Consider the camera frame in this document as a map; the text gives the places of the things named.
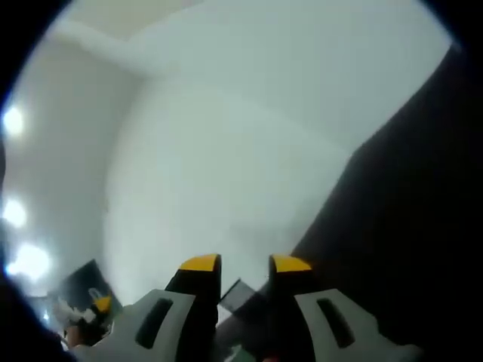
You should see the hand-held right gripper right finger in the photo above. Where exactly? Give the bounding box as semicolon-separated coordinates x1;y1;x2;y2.
263;255;423;362

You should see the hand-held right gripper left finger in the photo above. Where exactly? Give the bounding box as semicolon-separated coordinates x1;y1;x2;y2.
71;253;223;362

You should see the black tabletop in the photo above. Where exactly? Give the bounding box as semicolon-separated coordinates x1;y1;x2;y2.
218;44;483;362

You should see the person's left hand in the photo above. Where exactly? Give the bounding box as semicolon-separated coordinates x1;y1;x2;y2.
66;324;97;348

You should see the dark panel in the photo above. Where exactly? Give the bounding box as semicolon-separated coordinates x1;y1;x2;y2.
56;259;122;316

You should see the ceiling light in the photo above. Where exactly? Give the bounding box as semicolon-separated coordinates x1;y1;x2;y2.
2;198;28;229
5;243;52;282
3;107;24;136

